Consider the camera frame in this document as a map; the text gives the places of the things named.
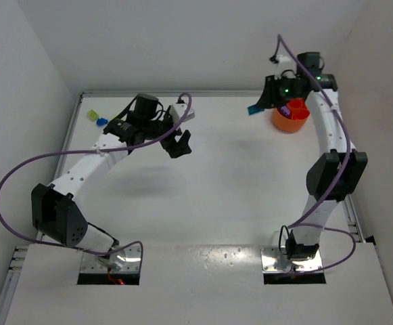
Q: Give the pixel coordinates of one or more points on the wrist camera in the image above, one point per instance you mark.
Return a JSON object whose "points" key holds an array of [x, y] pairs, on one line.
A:
{"points": [[282, 63], [177, 111]]}

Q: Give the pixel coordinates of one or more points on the purple lego piece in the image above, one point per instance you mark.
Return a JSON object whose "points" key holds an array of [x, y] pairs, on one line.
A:
{"points": [[285, 110]]}

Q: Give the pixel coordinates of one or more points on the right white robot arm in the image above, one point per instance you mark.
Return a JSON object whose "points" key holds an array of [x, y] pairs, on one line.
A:
{"points": [[337, 171]]}

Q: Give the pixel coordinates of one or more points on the white front cover board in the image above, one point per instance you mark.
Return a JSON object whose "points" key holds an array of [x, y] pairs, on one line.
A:
{"points": [[198, 285]]}

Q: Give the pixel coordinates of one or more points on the yellow-green lego brick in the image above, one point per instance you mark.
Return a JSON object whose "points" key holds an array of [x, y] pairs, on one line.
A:
{"points": [[92, 115]]}

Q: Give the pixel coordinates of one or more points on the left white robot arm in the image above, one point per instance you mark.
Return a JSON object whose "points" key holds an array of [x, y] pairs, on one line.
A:
{"points": [[57, 207]]}

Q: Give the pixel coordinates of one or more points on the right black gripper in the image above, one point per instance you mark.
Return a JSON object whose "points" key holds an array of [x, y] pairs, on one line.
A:
{"points": [[274, 93]]}

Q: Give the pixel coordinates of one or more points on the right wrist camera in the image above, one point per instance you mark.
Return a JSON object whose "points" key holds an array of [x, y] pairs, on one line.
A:
{"points": [[282, 63]]}

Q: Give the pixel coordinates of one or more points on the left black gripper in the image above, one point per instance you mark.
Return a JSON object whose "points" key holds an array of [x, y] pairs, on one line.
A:
{"points": [[168, 141]]}

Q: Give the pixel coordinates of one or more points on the blue lego piece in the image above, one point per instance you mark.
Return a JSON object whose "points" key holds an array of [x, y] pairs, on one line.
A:
{"points": [[101, 122]]}

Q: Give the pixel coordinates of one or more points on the orange round divided container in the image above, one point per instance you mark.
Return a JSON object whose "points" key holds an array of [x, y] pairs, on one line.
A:
{"points": [[295, 121]]}

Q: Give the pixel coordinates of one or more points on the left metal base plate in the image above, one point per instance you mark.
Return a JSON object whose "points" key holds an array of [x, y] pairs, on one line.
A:
{"points": [[126, 261]]}

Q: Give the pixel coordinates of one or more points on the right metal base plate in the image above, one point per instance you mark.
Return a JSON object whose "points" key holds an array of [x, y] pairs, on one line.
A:
{"points": [[273, 262]]}

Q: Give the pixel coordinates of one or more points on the teal lego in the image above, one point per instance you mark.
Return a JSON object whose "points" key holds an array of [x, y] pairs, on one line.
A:
{"points": [[252, 110]]}

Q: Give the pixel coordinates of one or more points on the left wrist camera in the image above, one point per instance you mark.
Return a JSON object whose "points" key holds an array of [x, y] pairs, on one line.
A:
{"points": [[177, 111]]}

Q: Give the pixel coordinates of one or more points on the metal base plate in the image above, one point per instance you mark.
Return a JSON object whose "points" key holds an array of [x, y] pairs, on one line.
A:
{"points": [[126, 261], [273, 262]]}

